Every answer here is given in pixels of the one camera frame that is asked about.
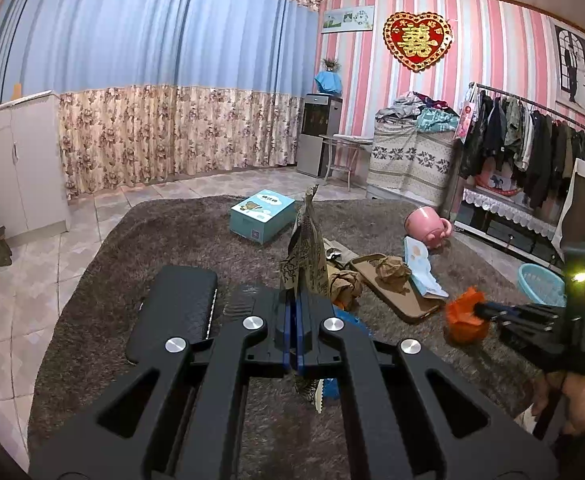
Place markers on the small white stool table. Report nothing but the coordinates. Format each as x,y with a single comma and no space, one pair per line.
343,154

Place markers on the grey water dispenser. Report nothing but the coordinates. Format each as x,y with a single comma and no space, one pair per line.
321,115

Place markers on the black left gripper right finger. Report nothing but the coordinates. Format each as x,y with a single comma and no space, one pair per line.
408,415

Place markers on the black rectangular case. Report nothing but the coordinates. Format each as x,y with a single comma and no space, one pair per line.
180,303

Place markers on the brown phone case tray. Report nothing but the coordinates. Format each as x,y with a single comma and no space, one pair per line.
400,294

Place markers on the beige folded cloth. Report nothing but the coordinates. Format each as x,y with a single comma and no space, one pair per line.
337,254

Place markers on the cloth covered chest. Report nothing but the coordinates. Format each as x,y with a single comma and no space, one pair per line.
410,163

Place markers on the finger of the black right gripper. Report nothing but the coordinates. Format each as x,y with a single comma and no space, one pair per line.
537,324
494,309

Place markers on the person's right hand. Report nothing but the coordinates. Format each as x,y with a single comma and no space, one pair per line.
572,386

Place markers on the small potted plant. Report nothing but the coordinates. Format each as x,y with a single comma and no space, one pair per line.
330,65

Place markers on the landscape wall calendar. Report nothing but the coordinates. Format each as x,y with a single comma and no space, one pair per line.
357,19

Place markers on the light blue plastic basket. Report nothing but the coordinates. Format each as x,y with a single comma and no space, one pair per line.
541,285

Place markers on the dark framed screen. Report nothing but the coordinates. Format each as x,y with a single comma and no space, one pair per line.
570,229

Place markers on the blue covered water bottle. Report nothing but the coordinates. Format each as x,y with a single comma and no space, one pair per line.
328,82

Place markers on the blue plastic bag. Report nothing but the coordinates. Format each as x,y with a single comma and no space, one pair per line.
330,385

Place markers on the clothes rack with garments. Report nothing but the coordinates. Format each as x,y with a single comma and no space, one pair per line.
513,147

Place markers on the brown paper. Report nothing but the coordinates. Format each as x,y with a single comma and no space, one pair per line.
345,287

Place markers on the framed wedding photo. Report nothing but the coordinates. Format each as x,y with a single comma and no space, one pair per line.
569,48

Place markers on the teal cardboard box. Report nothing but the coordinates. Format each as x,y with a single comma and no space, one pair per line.
261,216

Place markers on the tv stand with lace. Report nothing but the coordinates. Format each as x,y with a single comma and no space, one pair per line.
507,225

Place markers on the pile of clothes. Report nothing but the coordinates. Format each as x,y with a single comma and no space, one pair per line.
428,115

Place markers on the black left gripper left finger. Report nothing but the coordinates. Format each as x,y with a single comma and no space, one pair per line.
178,414

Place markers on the brown paper ball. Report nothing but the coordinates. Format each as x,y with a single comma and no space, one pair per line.
392,270

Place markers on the pink pig mug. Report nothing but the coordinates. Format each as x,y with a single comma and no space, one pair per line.
425,224

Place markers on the white cabinet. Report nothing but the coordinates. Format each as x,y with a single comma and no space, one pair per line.
33,195

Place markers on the blue and floral curtain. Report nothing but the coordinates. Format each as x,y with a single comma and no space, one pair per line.
154,89

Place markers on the red heart wall decoration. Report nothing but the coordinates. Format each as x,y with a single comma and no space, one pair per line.
417,41

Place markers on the orange plastic bag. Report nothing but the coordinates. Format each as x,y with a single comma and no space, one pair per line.
463,326

